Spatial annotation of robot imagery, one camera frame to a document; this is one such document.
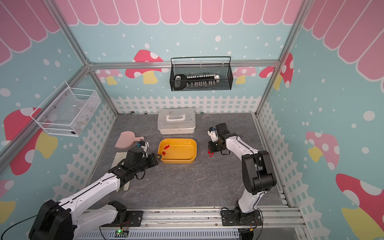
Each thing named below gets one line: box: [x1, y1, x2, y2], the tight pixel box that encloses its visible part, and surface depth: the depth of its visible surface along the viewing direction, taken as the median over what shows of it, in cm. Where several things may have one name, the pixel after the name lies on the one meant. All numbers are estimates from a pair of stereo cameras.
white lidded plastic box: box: [157, 108, 196, 135], surface depth 105 cm
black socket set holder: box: [174, 74, 220, 90], surface depth 91 cm
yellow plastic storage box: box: [157, 138, 198, 164], surface depth 100 cm
